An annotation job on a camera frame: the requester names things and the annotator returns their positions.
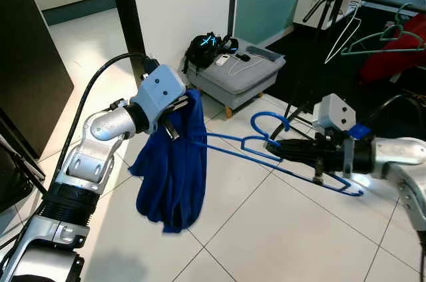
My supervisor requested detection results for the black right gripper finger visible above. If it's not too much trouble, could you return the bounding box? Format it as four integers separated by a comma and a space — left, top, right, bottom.
266, 137, 319, 152
268, 150, 319, 165

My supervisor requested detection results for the blue hanger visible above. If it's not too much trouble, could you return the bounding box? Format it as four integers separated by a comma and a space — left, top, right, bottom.
198, 111, 365, 198

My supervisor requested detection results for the dark blue garment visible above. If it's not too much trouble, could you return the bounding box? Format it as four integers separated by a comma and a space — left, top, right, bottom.
128, 88, 209, 235

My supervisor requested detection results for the white hanger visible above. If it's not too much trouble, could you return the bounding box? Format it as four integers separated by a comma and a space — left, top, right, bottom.
323, 0, 364, 65

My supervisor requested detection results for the green hanger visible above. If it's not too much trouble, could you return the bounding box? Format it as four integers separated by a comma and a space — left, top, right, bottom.
340, 2, 426, 56

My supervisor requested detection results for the blue tape piece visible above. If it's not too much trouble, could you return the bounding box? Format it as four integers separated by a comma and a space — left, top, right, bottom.
347, 124, 371, 141

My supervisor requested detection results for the black backpack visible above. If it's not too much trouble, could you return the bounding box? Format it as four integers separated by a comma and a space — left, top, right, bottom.
182, 32, 240, 74

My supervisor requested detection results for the grey fabric ottoman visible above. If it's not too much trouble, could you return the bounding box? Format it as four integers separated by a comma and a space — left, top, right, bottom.
186, 39, 288, 118

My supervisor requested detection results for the black carpet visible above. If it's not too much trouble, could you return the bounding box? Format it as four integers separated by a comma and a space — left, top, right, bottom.
265, 0, 426, 144

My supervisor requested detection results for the black door jamb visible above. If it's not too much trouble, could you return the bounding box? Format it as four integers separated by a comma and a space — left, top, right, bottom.
0, 106, 47, 213
106, 0, 148, 90

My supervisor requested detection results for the red blanket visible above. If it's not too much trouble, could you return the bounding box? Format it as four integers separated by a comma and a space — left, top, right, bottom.
359, 12, 426, 84

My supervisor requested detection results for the black door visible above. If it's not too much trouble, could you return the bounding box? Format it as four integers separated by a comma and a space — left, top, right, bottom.
0, 0, 75, 158

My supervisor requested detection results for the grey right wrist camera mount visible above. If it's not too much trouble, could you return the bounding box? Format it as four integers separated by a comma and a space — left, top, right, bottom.
312, 93, 358, 178

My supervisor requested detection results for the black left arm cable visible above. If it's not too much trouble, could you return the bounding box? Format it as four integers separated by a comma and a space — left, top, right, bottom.
56, 52, 162, 186

